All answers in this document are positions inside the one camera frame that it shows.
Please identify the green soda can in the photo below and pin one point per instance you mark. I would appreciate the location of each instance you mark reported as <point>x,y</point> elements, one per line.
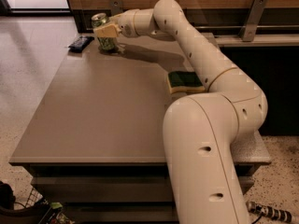
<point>106,43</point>

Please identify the metal bracket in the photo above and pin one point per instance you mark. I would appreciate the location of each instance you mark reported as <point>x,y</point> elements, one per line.
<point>249,28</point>
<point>115,7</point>

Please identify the right metal bracket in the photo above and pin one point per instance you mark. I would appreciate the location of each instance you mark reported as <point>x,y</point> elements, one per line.
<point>249,28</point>

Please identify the grey drawer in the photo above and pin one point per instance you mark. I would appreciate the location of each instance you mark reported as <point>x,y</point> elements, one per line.
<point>104,189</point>
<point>123,214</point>

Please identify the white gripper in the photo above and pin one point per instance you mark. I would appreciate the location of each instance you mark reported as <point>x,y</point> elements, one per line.
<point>125,24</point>

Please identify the black bin with items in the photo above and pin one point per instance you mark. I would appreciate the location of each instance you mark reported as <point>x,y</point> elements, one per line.
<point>40,212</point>

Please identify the lower grey drawer front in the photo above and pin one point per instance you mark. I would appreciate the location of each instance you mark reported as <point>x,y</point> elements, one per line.
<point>123,214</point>

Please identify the left metal bracket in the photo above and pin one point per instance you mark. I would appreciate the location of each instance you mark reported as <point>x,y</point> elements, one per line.
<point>115,7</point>

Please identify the upper grey drawer front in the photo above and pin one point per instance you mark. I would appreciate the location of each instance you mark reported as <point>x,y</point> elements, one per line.
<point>104,189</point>

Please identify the green yellow sponge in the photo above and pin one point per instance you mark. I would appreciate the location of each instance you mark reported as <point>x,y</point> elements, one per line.
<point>181,81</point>

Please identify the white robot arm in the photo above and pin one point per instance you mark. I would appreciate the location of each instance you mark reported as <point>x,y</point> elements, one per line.
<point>199,129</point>

